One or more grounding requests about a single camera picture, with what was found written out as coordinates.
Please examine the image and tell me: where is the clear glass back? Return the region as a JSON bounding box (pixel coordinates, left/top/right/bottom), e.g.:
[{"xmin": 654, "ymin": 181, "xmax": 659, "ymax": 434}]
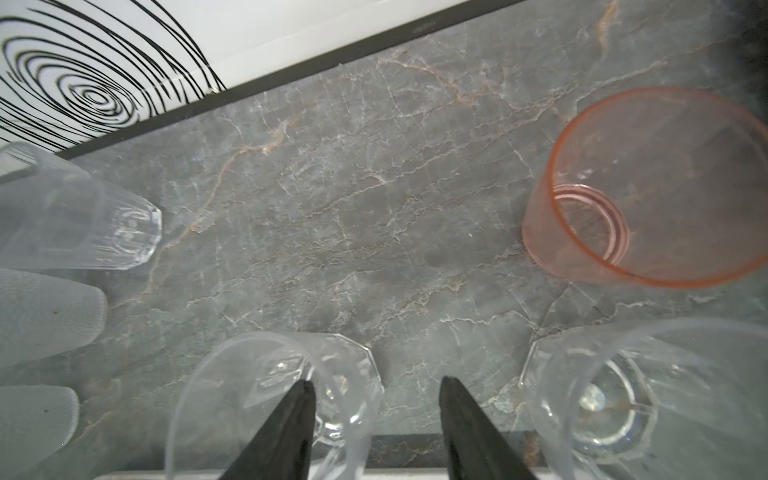
[{"xmin": 1, "ymin": 143, "xmax": 162, "ymax": 270}]

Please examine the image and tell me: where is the clear glass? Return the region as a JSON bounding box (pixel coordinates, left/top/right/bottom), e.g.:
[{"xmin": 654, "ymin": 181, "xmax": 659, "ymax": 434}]
[
  {"xmin": 1, "ymin": 143, "xmax": 162, "ymax": 270},
  {"xmin": 165, "ymin": 332, "xmax": 385, "ymax": 479},
  {"xmin": 521, "ymin": 318, "xmax": 767, "ymax": 479}
]

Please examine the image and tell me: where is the frosted dotted glass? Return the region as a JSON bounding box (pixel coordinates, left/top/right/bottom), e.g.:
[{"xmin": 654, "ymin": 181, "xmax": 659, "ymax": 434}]
[
  {"xmin": 1, "ymin": 385, "xmax": 80, "ymax": 479},
  {"xmin": 1, "ymin": 269, "xmax": 108, "ymax": 367}
]

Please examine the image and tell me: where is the lilac plastic tray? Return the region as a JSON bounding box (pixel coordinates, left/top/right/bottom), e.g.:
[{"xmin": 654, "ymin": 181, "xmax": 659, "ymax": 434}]
[{"xmin": 95, "ymin": 469, "xmax": 601, "ymax": 480}]

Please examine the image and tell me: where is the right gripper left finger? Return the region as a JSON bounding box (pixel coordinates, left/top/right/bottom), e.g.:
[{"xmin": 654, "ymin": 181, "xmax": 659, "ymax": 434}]
[{"xmin": 220, "ymin": 380, "xmax": 316, "ymax": 480}]

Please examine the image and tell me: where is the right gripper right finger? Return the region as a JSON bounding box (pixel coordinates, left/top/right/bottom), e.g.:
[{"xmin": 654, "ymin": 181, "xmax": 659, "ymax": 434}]
[{"xmin": 439, "ymin": 376, "xmax": 536, "ymax": 480}]

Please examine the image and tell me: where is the pink plastic cup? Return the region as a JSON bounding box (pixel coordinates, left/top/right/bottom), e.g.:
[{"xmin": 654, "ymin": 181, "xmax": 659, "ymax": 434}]
[{"xmin": 522, "ymin": 87, "xmax": 767, "ymax": 289}]

